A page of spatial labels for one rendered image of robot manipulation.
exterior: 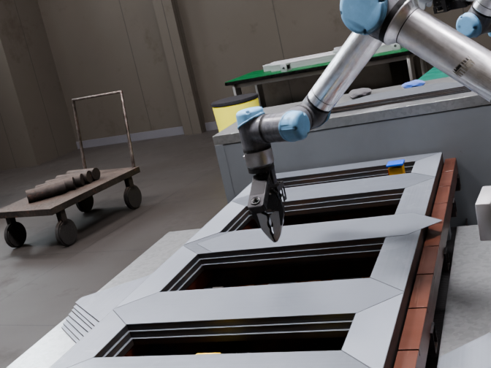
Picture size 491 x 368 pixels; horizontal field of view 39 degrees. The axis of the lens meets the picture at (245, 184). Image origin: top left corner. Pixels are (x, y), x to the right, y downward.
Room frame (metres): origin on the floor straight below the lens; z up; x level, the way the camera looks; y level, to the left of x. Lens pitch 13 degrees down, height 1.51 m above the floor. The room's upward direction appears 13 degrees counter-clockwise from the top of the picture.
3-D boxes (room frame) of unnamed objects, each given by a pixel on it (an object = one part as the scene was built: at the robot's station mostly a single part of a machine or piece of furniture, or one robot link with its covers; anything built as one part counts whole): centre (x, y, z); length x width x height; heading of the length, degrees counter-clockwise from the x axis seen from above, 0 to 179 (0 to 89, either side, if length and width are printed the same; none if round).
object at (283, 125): (1.76, -0.14, 1.22); 0.11 x 0.11 x 0.08; 51
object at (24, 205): (6.18, 1.53, 0.54); 1.32 x 0.77 x 1.09; 152
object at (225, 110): (6.92, -0.08, 0.37); 0.48 x 0.47 x 0.75; 62
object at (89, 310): (1.93, 0.50, 0.77); 0.45 x 0.20 x 0.04; 158
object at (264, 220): (1.81, -0.04, 0.95); 0.06 x 0.03 x 0.09; 158
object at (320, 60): (8.63, -1.28, 0.44); 2.43 x 0.93 x 0.88; 62
